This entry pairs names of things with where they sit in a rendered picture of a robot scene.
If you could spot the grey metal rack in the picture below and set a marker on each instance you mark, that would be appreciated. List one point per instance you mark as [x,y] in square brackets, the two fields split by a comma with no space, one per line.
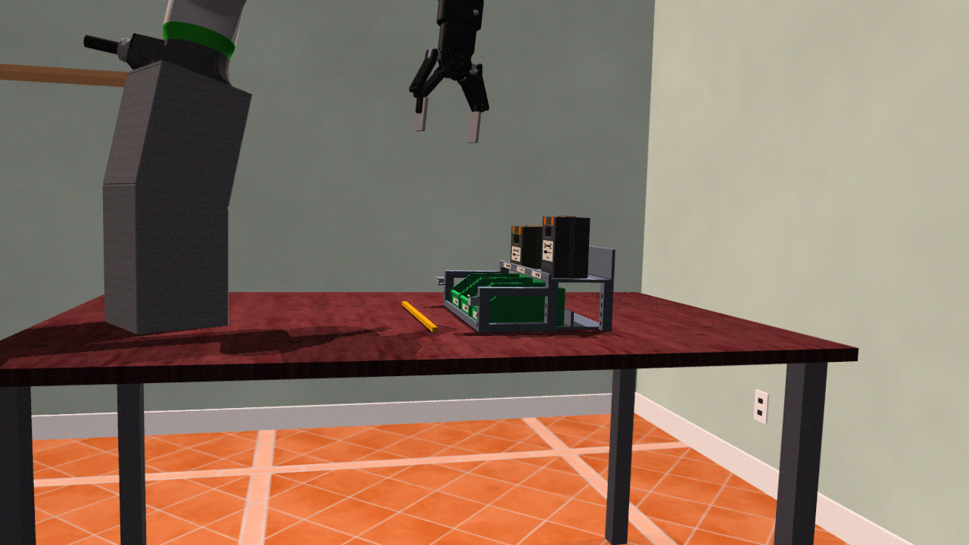
[601,268]

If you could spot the green open bin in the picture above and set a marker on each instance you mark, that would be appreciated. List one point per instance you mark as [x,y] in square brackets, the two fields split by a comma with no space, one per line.
[472,279]
[521,308]
[487,282]

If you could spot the yellow bar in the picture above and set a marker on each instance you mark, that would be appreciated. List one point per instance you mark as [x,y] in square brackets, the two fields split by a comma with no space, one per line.
[420,317]

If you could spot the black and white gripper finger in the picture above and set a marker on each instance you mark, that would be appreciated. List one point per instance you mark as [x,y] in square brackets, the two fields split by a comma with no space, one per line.
[421,91]
[474,90]

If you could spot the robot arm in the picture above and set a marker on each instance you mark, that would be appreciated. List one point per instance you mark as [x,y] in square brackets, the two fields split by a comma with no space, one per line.
[201,35]

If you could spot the olive green case with orange latches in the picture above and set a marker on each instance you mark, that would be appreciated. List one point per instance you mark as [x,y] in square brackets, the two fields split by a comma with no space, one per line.
[526,245]

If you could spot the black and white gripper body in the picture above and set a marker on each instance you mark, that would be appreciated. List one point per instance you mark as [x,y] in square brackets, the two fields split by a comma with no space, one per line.
[456,42]

